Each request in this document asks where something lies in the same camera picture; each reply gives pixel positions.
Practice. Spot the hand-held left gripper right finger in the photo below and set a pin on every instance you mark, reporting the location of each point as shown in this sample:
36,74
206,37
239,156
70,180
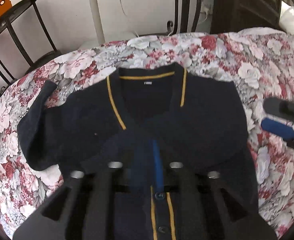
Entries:
158,166

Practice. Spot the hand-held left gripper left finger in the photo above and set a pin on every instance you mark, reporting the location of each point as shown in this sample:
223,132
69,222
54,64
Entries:
140,162

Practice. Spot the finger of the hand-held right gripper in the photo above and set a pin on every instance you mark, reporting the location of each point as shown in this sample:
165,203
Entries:
274,106
277,128

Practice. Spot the navy yellow-trimmed knit shirt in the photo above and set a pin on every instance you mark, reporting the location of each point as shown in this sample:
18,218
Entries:
199,110

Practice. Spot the floral printed blanket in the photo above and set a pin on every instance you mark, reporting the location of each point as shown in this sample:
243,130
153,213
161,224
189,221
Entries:
262,62

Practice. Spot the white plastic bag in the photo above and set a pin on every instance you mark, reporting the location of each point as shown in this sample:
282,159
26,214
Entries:
290,20

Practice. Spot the dark wooden cabinet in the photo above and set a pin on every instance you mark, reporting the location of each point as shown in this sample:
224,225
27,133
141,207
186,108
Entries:
247,5

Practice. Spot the white pipe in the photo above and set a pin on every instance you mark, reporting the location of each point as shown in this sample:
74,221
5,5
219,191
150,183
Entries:
95,10

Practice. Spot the white wall socket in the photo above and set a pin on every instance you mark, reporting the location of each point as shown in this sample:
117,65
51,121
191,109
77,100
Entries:
207,10

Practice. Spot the black curved metal frame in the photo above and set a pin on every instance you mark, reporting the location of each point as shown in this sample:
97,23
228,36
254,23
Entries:
180,5

